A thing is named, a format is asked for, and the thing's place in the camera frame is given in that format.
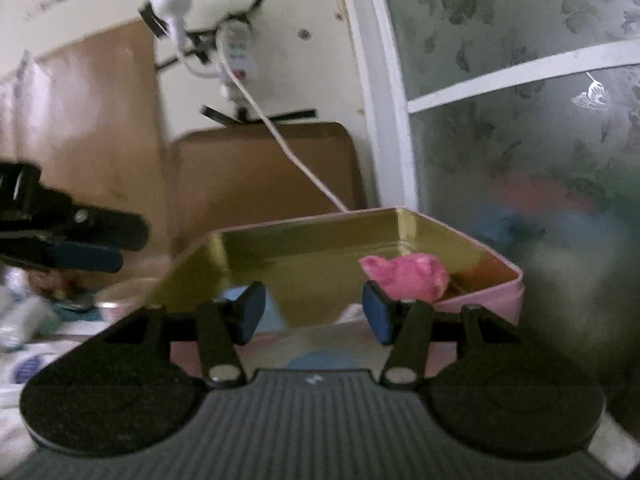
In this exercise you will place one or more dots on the brown woven board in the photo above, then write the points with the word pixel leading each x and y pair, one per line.
pixel 260 175

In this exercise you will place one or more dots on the teal cloth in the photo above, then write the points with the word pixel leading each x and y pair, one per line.
pixel 75 312

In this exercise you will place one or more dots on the crumpled clear plastic wrap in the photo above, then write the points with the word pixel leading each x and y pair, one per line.
pixel 20 310

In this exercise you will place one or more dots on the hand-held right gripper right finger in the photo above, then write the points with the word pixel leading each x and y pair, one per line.
pixel 377 316

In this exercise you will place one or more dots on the white blue printed fabric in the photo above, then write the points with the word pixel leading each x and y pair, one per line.
pixel 25 370

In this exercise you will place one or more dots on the light blue packet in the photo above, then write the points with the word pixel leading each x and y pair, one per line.
pixel 274 310

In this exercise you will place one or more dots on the pink macaron print tin box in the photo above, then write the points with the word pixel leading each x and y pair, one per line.
pixel 310 260

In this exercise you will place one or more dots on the pink soft cloth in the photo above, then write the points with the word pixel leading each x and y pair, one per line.
pixel 410 272

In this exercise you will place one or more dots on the white butterfly sticker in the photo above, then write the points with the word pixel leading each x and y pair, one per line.
pixel 592 95

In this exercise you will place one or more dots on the small round tin can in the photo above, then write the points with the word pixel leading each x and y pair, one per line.
pixel 120 302

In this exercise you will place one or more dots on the wood pattern board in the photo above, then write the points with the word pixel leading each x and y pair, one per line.
pixel 100 110

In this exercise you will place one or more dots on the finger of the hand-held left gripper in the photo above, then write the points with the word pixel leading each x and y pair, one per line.
pixel 112 232
pixel 90 259

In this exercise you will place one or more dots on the frosted window with white frame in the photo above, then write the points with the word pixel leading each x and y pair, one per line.
pixel 450 35

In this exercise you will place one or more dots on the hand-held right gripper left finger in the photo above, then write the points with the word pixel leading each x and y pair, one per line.
pixel 252 311

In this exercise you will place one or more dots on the white packet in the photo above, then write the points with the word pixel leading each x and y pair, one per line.
pixel 352 314

